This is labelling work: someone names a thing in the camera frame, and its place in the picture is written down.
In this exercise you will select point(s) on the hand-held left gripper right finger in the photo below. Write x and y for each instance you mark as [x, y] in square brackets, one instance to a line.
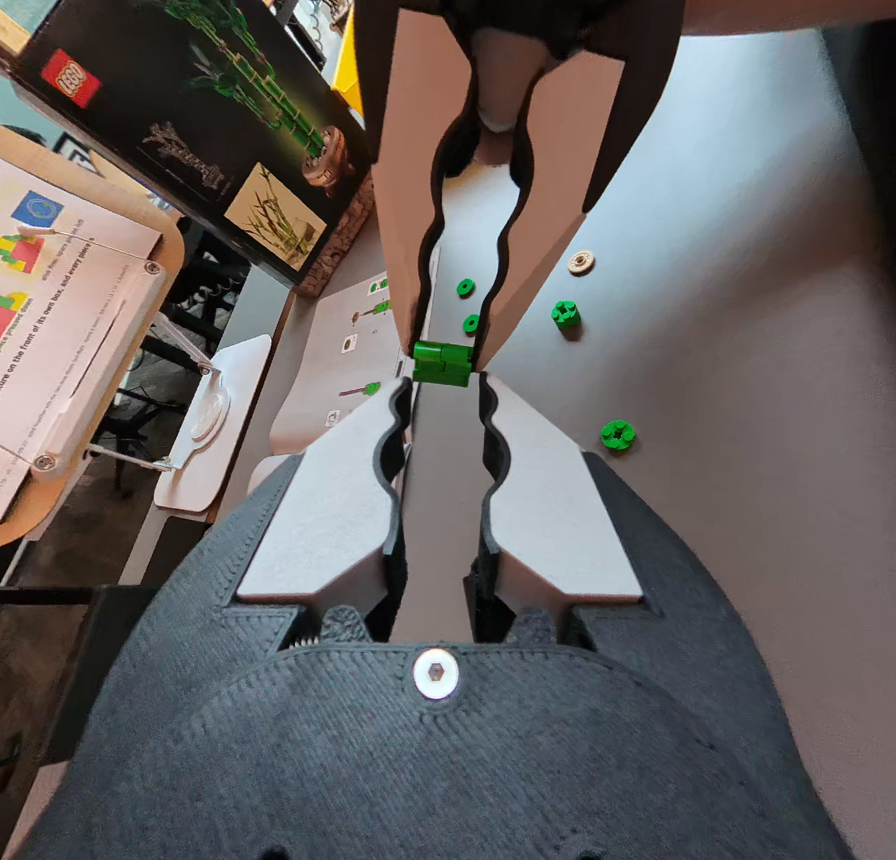
[560, 524]

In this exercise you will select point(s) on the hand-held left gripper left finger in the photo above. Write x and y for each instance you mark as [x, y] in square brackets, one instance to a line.
[322, 524]

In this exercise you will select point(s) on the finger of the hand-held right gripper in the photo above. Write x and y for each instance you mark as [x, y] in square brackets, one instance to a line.
[560, 174]
[413, 139]

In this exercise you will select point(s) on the green round brick cylinder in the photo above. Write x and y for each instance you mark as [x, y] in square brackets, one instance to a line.
[442, 364]

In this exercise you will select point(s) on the grey desk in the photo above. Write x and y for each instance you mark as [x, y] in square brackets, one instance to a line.
[700, 314]

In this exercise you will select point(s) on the tan round plate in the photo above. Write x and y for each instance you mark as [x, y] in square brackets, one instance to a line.
[581, 263]

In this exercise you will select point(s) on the yellow plastic bin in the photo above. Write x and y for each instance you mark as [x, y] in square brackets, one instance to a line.
[348, 62]

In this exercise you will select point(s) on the green round brick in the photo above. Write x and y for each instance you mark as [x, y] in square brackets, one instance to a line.
[618, 434]
[565, 314]

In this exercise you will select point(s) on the open instruction booklet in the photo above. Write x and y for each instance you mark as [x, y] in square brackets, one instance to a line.
[315, 384]

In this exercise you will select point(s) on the green round plate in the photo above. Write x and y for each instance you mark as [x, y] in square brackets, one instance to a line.
[465, 287]
[470, 323]

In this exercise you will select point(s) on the wooden document stand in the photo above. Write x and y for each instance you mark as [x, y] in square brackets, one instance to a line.
[203, 419]

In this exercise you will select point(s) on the black brick set box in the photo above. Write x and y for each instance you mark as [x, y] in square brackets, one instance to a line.
[175, 104]

